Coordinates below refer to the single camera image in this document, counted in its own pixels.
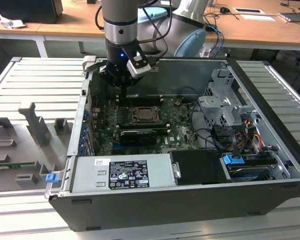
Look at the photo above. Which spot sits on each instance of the wooden office desk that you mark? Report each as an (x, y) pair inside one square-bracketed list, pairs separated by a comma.
[(240, 32), (32, 27)]

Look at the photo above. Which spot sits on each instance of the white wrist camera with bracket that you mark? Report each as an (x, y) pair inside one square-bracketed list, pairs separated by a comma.
[(137, 66)]

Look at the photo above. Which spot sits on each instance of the grey parts rack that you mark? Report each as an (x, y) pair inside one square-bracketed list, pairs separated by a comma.
[(22, 155)]

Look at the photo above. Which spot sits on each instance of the grey laptop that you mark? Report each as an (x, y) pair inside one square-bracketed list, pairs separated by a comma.
[(295, 17)]

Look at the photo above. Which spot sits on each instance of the black PC case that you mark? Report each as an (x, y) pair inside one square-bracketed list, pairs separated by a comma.
[(165, 207)]

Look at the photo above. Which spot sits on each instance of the green motherboard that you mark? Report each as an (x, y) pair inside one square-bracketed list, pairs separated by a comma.
[(190, 117)]

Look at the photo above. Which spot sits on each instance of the blue slot latch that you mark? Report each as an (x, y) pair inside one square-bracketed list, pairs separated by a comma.
[(86, 113), (83, 150), (82, 141), (84, 130)]

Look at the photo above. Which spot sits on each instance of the silver metal drive cage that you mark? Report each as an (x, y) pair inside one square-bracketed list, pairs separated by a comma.
[(215, 103)]

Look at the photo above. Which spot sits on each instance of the hard disk in blue carrier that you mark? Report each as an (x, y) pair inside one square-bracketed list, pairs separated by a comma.
[(233, 160)]

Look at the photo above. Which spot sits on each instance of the green RAM stick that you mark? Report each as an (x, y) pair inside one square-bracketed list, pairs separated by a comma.
[(15, 165)]

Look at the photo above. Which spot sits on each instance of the CPU socket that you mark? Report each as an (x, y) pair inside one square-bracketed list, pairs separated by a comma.
[(132, 116)]

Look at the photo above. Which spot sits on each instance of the black graphics card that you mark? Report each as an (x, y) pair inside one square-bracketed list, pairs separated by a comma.
[(137, 138)]

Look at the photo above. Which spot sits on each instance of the grey plastic case latch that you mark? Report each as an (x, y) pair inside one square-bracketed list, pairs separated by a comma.
[(88, 62)]

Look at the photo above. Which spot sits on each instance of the white desk grommet plate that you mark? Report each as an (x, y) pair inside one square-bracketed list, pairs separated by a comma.
[(248, 10)]

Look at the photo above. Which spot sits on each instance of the round coin cell battery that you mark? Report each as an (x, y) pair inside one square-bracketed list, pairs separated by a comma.
[(177, 102)]

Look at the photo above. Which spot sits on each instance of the black computer mouse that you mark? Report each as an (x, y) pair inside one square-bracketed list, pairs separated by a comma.
[(224, 10)]

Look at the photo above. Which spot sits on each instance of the black computer tower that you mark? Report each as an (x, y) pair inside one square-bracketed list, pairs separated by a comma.
[(27, 11)]

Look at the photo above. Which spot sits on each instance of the white paper sheet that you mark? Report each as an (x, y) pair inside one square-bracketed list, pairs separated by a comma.
[(258, 17)]

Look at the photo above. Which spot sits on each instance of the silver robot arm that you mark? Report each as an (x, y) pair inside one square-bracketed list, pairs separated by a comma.
[(118, 15)]

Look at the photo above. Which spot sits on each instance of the grey power supply unit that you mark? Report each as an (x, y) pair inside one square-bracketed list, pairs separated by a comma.
[(90, 172)]

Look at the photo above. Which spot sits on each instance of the crumpled white paper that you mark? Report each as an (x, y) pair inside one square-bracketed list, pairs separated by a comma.
[(11, 23)]

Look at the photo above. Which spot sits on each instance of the silver-topped green CPU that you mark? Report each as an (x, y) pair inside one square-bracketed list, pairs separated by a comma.
[(145, 113)]

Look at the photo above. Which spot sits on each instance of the blue case latch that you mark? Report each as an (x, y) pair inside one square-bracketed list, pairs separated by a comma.
[(52, 178)]

